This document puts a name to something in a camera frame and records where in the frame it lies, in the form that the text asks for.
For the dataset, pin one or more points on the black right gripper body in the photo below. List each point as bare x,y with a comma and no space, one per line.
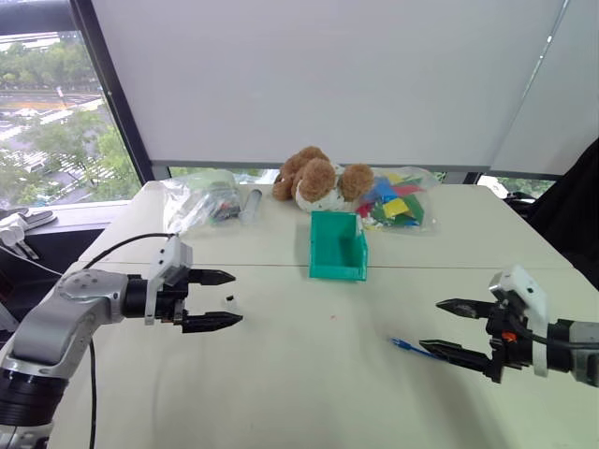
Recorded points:
507,343

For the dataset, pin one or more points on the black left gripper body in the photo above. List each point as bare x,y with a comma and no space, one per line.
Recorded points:
169,301

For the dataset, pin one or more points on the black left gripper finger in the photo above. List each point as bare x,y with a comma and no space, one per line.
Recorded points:
213,278
213,322

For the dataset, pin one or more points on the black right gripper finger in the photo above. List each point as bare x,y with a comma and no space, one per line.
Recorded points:
456,354
463,308

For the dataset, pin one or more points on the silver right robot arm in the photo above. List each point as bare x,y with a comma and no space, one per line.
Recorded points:
575,348

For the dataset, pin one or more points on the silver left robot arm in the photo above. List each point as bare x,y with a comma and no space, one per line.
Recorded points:
56,322

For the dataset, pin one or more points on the blue pen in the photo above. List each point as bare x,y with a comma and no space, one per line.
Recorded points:
407,346

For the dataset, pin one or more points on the clear bag of small parts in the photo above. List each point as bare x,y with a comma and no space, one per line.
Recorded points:
210,198

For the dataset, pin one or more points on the grey plastic tube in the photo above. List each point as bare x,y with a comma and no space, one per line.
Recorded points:
251,206

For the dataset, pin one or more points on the clear bag of coloured blocks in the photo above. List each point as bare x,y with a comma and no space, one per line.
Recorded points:
398,201

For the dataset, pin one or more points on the green plastic storage bin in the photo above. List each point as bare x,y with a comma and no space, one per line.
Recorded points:
337,250

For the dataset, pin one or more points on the brown and white plush toy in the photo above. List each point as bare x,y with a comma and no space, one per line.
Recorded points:
316,180

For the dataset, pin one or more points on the black fabric chair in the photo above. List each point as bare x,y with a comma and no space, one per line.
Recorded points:
573,210

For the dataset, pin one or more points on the black equipment box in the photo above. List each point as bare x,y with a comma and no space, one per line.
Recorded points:
21,285

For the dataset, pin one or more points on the dark grey flat case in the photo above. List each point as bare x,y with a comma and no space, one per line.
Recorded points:
39,218

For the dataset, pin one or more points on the white plastic device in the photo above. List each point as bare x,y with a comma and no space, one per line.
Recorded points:
13,231

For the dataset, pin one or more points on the narrow white roller blind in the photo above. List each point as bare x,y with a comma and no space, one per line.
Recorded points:
557,117

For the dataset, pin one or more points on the wide white roller blind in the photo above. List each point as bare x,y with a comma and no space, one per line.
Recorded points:
304,79

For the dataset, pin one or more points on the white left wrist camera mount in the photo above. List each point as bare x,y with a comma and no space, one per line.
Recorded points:
170,255

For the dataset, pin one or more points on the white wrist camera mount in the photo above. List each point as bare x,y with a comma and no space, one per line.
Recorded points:
170,255
526,287

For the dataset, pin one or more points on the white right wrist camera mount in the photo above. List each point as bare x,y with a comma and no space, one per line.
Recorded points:
526,287

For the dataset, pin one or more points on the black window frame post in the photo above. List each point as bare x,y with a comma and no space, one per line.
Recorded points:
112,89

